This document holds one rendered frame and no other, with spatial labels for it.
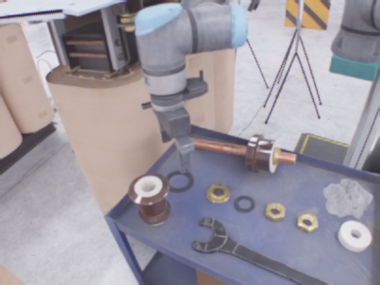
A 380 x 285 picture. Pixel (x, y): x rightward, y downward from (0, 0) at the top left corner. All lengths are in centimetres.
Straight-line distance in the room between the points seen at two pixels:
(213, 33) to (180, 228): 44
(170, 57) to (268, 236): 45
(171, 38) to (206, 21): 7
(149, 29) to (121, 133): 52
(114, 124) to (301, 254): 68
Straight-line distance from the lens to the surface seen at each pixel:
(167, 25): 49
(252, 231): 65
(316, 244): 66
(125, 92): 86
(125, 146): 97
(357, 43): 99
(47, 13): 53
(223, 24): 52
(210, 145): 80
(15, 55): 245
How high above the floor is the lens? 142
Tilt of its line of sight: 38 degrees down
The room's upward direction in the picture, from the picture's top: 5 degrees counter-clockwise
